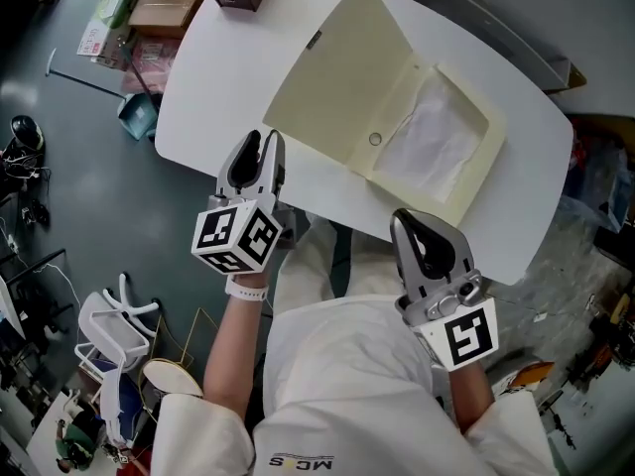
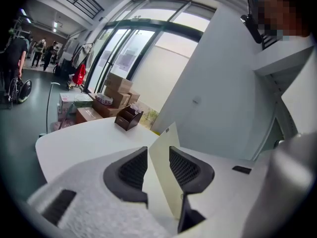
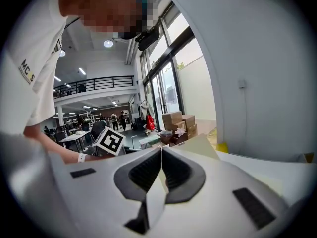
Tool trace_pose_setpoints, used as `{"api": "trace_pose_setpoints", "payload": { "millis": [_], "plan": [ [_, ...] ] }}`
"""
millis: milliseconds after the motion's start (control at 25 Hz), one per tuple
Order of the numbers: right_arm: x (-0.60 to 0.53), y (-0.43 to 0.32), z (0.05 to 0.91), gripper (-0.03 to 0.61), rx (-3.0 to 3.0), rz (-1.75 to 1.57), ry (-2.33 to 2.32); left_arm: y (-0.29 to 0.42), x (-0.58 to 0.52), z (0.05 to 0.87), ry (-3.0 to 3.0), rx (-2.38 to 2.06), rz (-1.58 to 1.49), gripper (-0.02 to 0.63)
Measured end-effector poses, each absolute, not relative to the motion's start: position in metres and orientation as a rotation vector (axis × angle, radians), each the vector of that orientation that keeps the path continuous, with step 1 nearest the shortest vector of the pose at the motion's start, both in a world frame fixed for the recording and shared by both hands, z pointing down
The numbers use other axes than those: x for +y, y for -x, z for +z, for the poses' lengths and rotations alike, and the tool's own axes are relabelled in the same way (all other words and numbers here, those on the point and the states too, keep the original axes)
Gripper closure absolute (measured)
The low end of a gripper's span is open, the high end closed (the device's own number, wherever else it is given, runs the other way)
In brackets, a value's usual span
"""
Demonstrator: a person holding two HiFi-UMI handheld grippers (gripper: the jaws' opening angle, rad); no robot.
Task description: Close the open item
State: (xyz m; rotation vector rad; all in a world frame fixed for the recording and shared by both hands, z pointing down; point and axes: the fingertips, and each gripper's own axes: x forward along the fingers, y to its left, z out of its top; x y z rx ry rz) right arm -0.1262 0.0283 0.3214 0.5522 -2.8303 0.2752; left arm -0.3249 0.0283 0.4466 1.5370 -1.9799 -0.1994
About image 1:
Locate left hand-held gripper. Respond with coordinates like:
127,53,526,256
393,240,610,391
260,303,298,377
190,129,288,277

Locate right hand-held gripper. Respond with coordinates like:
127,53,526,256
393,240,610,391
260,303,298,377
389,208,500,372

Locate person's right forearm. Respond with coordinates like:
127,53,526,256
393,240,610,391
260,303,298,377
448,362,497,435

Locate person's left forearm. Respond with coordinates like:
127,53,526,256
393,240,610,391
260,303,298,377
202,285,270,425

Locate person's white trousers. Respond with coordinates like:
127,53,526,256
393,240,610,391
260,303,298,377
275,214,396,311

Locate white smartwatch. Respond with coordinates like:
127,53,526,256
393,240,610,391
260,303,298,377
224,274,270,302

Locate white paper sheets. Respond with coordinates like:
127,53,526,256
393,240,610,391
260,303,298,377
371,69,490,202

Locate round white and orange stool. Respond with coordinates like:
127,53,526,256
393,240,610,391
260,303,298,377
493,359,556,397

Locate pink packaging box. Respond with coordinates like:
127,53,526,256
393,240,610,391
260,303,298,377
121,36,184,94

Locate person's white shirt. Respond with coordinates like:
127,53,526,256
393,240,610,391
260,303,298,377
151,298,560,476

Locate large plastic wrapped bundle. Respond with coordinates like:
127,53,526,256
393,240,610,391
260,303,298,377
561,146,632,233

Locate pile of brown cardboard boxes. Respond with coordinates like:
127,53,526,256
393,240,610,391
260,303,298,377
109,0,209,40

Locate white office chair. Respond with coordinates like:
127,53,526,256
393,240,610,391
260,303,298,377
73,272,161,448

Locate green and white printed box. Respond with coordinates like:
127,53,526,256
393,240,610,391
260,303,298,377
76,0,140,67

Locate grey oval device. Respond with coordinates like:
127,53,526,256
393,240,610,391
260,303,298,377
10,115,47,154

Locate teal long-handled dustpan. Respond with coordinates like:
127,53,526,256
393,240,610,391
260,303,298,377
44,47,161,142

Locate gold wire frame chair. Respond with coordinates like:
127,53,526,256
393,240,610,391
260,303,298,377
140,306,220,406

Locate tangle of black cables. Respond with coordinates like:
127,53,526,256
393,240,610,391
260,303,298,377
0,151,52,228

